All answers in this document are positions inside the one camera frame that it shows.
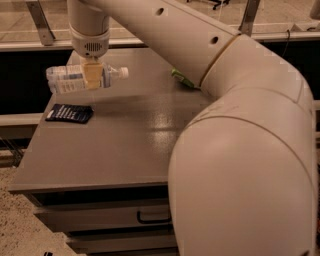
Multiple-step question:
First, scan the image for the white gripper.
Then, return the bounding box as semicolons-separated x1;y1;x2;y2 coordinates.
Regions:
70;27;110;90

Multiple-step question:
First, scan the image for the clear plastic water bottle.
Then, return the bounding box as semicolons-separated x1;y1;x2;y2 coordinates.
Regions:
46;63;129;94

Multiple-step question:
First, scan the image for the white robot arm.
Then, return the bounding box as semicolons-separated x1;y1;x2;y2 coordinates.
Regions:
67;0;318;256

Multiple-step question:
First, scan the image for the dark blue rxbar wrapper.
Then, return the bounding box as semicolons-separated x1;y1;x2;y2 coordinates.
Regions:
45;104;94;124

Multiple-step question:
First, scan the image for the green snack bag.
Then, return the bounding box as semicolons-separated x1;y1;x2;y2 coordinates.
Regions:
171;68;194;88

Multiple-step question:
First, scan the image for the grey drawer cabinet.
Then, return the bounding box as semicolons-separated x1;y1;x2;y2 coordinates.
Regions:
9;48;209;256

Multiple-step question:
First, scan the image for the left metal railing bracket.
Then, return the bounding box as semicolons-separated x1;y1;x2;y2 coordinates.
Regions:
25;0;55;46

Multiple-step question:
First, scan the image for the metal railing bracket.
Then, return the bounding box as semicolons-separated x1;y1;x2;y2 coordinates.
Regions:
25;0;55;46
239;0;260;36

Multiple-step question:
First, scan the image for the black drawer handle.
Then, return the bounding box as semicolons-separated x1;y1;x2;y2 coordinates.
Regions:
136;211;172;225

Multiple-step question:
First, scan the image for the right metal railing bracket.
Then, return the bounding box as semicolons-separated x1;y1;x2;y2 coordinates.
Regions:
239;0;260;36

